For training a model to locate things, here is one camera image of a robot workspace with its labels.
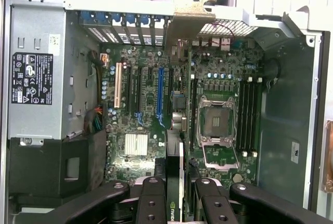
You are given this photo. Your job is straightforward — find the metal socket cover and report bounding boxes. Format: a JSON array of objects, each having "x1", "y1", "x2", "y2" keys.
[{"x1": 201, "y1": 144, "x2": 240, "y2": 171}]

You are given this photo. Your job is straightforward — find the silver chipset heatsink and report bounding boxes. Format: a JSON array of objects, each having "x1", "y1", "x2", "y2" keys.
[{"x1": 124, "y1": 133, "x2": 149, "y2": 156}]

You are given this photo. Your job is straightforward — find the green motherboard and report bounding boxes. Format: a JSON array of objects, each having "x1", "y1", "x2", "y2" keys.
[{"x1": 100, "y1": 39, "x2": 264, "y2": 185}]

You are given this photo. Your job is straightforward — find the CPU socket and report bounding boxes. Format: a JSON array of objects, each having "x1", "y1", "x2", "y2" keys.
[{"x1": 196, "y1": 95, "x2": 240, "y2": 146}]

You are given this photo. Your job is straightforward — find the black RAM slot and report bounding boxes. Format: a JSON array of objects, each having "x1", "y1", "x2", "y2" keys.
[
  {"x1": 190, "y1": 77, "x2": 198, "y2": 153},
  {"x1": 238, "y1": 77, "x2": 254, "y2": 157},
  {"x1": 248, "y1": 77, "x2": 263, "y2": 157}
]

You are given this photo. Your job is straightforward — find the open black PC case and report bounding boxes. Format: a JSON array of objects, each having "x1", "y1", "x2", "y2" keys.
[{"x1": 0, "y1": 0, "x2": 329, "y2": 224}]

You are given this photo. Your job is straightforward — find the blue expansion slot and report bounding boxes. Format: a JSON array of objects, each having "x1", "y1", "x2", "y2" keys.
[{"x1": 156, "y1": 66, "x2": 166, "y2": 128}]

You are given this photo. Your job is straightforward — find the long black expansion slot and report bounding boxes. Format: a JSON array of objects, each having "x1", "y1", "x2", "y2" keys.
[
  {"x1": 126, "y1": 64, "x2": 134, "y2": 117},
  {"x1": 135, "y1": 65, "x2": 144, "y2": 114},
  {"x1": 168, "y1": 67, "x2": 175, "y2": 117}
]

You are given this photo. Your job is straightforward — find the black fan shroud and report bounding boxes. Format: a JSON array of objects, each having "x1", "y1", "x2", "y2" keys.
[{"x1": 8, "y1": 129, "x2": 108, "y2": 201}]

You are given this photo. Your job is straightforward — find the white expansion slot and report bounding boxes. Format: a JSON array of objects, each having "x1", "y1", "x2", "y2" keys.
[{"x1": 113, "y1": 61, "x2": 123, "y2": 109}]

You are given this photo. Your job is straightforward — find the grey power supply unit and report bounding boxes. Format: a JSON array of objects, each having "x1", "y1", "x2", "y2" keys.
[{"x1": 7, "y1": 0, "x2": 67, "y2": 141}]

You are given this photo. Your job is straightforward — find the multicoloured power wire bundle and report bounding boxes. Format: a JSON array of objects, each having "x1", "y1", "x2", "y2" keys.
[{"x1": 83, "y1": 105, "x2": 105, "y2": 134}]

